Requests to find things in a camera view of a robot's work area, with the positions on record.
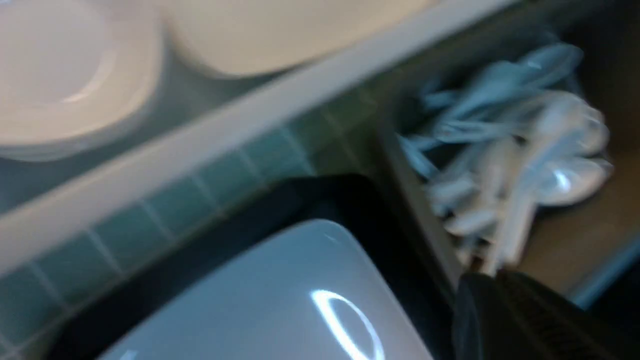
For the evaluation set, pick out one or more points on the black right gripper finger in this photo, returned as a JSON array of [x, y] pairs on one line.
[[512, 316]]

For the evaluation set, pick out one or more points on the large white square plate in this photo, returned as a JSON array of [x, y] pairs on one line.
[[308, 292]]

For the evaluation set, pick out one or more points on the olive brown plastic bin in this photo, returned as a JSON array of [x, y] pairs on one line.
[[577, 252]]

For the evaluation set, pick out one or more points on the black plastic serving tray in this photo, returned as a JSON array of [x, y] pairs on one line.
[[353, 201]]

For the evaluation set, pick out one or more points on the white soup spoon in bin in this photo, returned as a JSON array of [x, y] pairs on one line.
[[560, 166]]

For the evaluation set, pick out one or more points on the large white plastic tub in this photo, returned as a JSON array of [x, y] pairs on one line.
[[48, 219]]

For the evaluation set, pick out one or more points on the stacked white square plates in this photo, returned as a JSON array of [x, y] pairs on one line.
[[246, 38]]

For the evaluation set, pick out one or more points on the green checkered table mat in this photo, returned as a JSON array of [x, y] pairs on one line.
[[38, 297]]

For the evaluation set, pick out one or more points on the white bowl in tub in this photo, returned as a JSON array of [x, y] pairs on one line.
[[76, 74]]

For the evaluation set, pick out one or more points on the white spoon with printed handle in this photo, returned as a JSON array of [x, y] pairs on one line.
[[503, 80]]

